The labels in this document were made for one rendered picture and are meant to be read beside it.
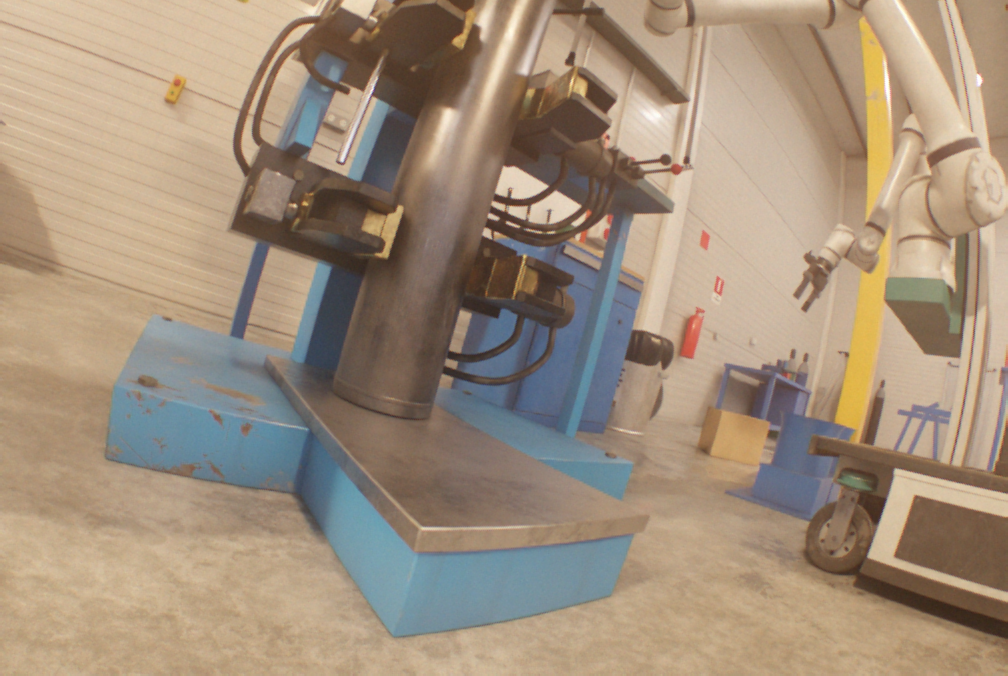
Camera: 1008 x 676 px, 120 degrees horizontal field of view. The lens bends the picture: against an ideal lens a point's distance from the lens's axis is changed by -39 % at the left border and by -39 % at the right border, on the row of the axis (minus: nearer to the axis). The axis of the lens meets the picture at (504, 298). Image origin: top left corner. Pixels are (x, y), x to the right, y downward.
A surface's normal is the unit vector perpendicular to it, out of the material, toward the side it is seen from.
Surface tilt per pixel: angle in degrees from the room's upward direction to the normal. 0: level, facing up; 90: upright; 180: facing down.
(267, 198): 90
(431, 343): 90
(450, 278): 90
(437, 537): 90
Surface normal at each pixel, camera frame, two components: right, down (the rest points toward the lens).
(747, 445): -0.22, -0.15
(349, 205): 0.60, 0.09
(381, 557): -0.75, -0.27
